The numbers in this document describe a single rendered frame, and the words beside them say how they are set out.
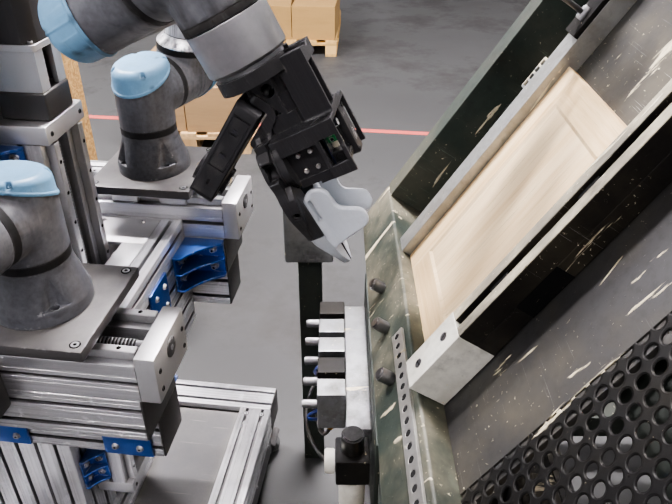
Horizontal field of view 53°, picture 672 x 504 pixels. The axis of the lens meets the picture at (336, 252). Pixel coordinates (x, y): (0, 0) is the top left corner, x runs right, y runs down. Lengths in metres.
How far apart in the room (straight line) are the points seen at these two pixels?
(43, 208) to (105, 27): 0.45
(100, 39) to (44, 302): 0.54
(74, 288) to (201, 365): 1.49
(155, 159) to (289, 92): 0.90
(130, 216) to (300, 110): 0.99
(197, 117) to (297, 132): 3.48
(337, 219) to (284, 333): 2.02
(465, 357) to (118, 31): 0.69
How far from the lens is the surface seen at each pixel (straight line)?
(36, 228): 1.03
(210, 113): 4.03
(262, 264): 3.04
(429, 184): 1.65
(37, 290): 1.08
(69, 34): 0.65
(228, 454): 1.94
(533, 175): 1.22
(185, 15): 0.58
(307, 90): 0.59
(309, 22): 5.81
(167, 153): 1.48
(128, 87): 1.43
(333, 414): 1.34
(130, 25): 0.62
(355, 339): 1.46
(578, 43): 1.34
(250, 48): 0.57
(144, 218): 1.53
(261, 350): 2.58
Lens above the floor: 1.68
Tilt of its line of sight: 33 degrees down
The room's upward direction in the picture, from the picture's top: straight up
